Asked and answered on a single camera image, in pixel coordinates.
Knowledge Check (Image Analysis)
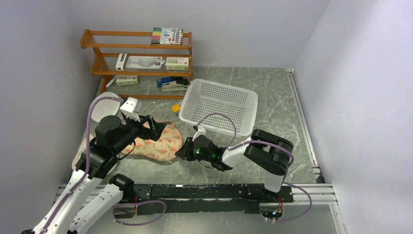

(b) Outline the grey black stapler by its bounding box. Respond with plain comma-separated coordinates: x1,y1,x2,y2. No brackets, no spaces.
162,79,190,92

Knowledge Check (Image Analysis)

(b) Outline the coloured marker pen set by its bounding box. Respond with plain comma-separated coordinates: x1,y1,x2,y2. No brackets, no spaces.
151,27,184,45

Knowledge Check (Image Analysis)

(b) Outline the white cylindrical mesh laundry bag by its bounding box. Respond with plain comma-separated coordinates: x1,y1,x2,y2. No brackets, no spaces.
91,92,126,124

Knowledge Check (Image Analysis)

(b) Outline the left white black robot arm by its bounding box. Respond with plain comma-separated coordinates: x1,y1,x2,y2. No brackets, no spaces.
23,115,166,234

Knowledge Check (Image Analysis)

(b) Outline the wooden three-tier shelf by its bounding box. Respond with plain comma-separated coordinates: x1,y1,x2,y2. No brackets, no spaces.
80,29,193,93

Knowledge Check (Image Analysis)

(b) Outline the white flat packaged item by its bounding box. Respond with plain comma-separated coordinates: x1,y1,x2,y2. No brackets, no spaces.
125,56,165,69

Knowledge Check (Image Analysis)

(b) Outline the small yellow block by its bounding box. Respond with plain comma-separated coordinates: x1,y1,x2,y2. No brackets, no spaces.
171,104,181,115

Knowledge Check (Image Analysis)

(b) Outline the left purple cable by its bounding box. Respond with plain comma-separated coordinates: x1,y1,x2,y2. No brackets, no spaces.
38,96,167,234

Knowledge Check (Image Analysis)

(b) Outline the white perforated plastic basket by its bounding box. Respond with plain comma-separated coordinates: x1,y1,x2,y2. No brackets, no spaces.
179,79,258,137

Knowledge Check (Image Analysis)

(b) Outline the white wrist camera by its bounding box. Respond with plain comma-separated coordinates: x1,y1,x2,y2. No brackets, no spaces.
120,97,142,122
192,125,206,142

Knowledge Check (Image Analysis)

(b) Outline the floral pink mesh laundry bag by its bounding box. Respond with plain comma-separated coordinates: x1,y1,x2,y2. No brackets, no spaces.
121,121,184,162

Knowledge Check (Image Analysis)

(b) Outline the blue stapler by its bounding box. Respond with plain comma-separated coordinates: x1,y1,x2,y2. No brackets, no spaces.
156,77,189,88

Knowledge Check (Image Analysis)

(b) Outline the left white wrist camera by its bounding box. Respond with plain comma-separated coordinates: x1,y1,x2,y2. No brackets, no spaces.
120,97,142,122

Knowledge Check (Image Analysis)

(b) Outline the white red marker pen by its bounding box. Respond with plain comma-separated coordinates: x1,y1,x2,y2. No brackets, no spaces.
105,78,116,88

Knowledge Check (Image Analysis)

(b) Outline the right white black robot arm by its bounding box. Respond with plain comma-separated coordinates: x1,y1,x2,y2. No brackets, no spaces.
175,129,294,202

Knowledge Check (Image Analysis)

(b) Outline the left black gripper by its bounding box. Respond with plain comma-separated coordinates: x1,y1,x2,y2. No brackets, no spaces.
113,111,167,153

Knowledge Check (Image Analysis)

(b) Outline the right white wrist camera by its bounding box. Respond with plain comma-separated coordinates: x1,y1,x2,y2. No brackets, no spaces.
192,125,206,142

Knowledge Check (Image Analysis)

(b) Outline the white box under shelf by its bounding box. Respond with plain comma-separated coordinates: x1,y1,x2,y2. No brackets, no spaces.
114,75,139,86

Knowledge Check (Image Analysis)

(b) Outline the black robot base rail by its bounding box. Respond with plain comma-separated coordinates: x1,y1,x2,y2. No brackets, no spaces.
114,183,294,218

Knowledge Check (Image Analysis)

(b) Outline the green white small box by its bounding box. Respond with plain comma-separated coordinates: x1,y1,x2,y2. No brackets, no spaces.
165,57,189,70

